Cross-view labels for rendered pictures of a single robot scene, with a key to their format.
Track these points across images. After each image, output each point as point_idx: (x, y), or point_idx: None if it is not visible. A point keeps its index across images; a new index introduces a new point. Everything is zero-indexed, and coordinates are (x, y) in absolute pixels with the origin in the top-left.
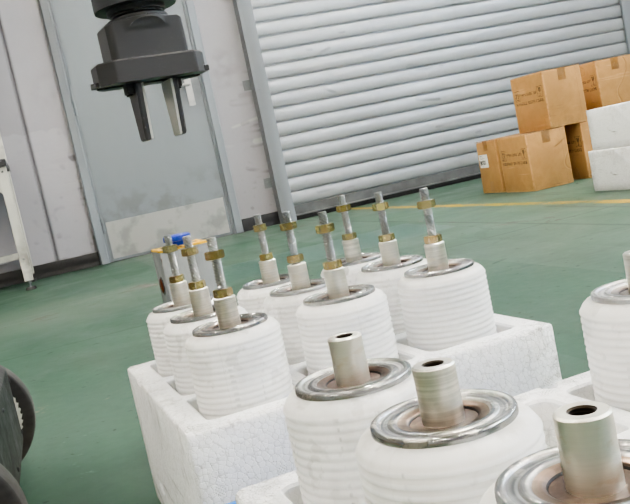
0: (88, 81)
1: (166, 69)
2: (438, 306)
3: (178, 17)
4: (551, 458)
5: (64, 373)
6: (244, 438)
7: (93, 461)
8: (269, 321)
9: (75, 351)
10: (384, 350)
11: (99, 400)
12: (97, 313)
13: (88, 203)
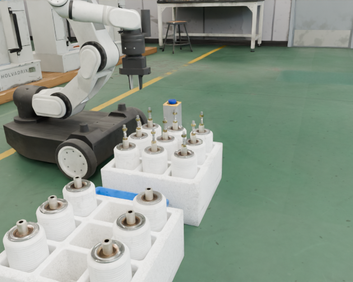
0: None
1: (135, 73)
2: (173, 164)
3: (140, 59)
4: (31, 224)
5: (197, 105)
6: (112, 175)
7: None
8: (130, 150)
9: (213, 96)
10: (155, 169)
11: (185, 123)
12: (244, 78)
13: (290, 20)
